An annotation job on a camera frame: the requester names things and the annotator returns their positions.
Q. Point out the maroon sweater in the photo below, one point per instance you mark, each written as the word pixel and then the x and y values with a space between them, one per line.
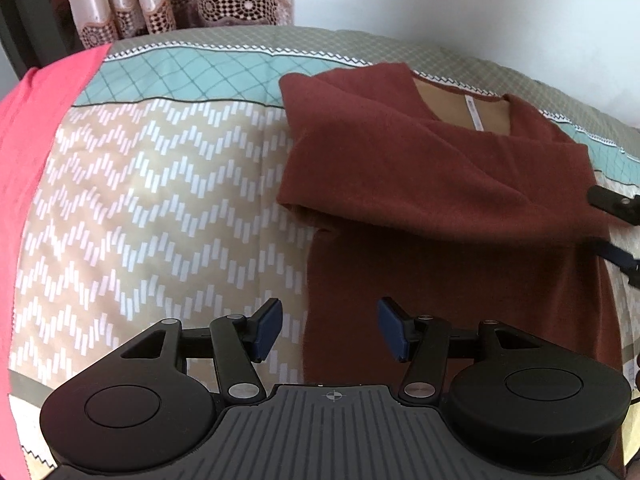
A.
pixel 425 185

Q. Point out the dark wooden furniture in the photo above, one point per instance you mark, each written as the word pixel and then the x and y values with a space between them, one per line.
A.
pixel 30 25

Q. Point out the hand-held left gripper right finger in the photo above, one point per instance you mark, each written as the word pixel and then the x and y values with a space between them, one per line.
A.
pixel 392 330

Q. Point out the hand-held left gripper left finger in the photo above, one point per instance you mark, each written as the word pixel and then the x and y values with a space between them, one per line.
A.
pixel 266 327

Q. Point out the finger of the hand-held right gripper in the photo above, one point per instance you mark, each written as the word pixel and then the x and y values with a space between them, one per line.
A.
pixel 620 256
pixel 612 202

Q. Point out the patterned bedsheet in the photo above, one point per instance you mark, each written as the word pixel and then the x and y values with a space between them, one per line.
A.
pixel 175 210

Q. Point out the pink blanket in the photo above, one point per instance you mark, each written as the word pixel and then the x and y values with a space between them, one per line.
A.
pixel 30 160

